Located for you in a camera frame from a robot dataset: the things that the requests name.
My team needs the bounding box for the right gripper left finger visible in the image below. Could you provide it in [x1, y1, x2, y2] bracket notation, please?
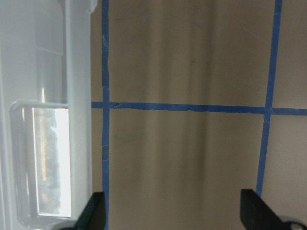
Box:
[74, 192, 106, 230]

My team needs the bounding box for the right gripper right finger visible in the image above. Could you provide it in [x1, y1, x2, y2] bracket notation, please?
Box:
[240, 189, 293, 230]

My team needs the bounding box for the clear plastic box lid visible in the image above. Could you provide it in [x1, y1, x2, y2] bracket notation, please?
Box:
[0, 0, 97, 230]

